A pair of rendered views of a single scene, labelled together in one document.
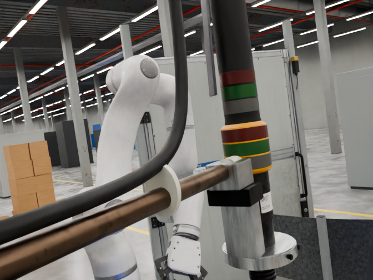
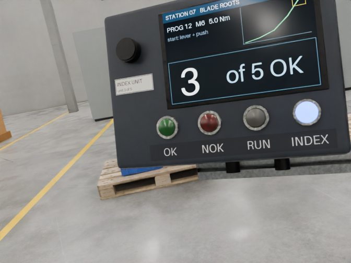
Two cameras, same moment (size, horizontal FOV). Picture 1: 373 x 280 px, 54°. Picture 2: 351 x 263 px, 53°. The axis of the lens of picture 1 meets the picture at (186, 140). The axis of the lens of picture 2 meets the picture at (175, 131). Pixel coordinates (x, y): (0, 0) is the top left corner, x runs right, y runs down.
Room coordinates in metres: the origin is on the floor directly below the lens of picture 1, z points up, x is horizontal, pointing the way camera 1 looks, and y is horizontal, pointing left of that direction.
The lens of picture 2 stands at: (1.31, -0.33, 1.20)
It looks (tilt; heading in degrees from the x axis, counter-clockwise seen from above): 13 degrees down; 223
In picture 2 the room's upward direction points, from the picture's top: 11 degrees counter-clockwise
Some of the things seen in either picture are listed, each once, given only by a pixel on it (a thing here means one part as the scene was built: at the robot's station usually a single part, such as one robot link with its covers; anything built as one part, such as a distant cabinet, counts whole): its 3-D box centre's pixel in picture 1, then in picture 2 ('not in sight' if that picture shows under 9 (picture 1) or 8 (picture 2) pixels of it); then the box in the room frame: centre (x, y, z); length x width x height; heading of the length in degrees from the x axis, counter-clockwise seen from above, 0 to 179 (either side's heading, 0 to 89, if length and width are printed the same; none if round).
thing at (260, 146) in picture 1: (246, 146); not in sight; (0.34, -0.05, 1.57); 0.04 x 0.04 x 0.01
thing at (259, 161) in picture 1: (247, 160); not in sight; (0.34, -0.05, 1.55); 0.04 x 0.04 x 0.01
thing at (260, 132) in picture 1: (244, 133); not in sight; (0.34, -0.05, 1.58); 0.04 x 0.04 x 0.01
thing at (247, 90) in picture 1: (238, 92); not in sight; (0.34, -0.05, 1.62); 0.03 x 0.03 x 0.01
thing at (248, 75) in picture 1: (237, 78); not in sight; (0.34, -0.05, 1.63); 0.03 x 0.03 x 0.01
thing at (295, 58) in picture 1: (292, 73); not in sight; (2.54, -0.79, 1.82); 0.09 x 0.04 x 0.23; 112
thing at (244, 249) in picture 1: (249, 208); not in sight; (0.33, -0.05, 1.51); 0.09 x 0.07 x 0.10; 147
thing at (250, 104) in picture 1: (240, 106); not in sight; (0.34, -0.05, 1.60); 0.03 x 0.03 x 0.01
